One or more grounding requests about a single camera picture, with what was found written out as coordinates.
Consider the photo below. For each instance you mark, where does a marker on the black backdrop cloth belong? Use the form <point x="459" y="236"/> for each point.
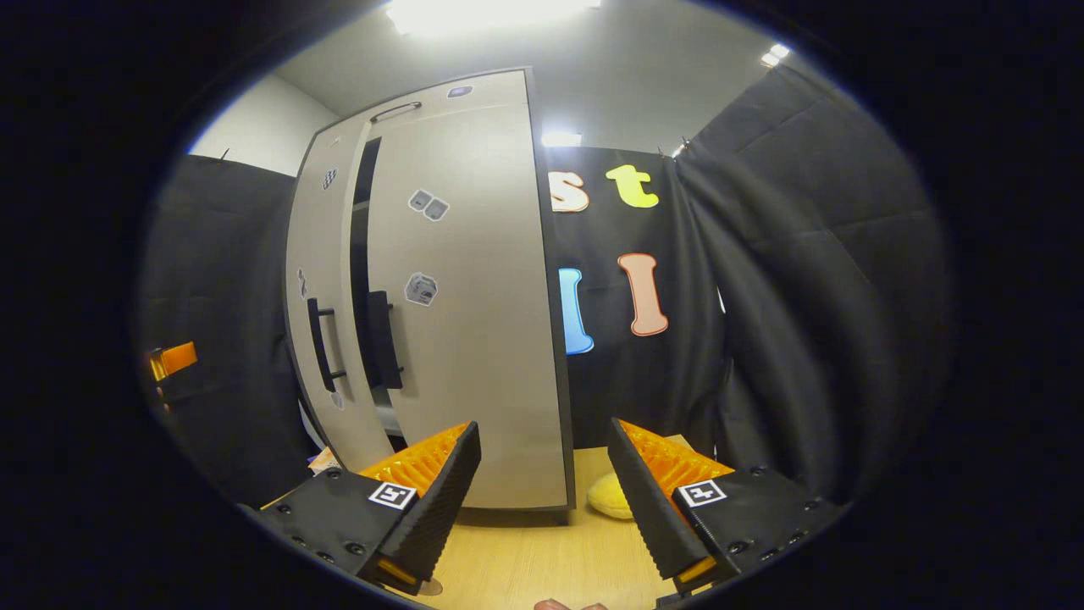
<point x="804" y="296"/>

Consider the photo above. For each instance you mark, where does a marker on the large ceiling light panel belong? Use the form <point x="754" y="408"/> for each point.
<point x="491" y="15"/>

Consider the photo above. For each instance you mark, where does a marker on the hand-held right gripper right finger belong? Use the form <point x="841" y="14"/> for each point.
<point x="645" y="500"/>

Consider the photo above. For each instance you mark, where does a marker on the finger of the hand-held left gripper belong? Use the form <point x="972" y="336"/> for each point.
<point x="178" y="359"/>

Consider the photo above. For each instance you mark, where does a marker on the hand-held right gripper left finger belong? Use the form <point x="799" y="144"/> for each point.
<point x="440" y="500"/>

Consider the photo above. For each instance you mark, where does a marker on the round brown coaster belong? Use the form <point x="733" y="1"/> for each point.
<point x="430" y="587"/>

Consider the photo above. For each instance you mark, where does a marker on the grey cabinet with shelves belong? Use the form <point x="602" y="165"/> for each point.
<point x="359" y="246"/>

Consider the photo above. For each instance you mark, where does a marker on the yellow soft toy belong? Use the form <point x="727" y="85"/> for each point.
<point x="608" y="498"/>

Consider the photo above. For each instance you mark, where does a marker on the grey cabinet door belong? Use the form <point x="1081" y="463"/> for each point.
<point x="318" y="254"/>
<point x="483" y="356"/>

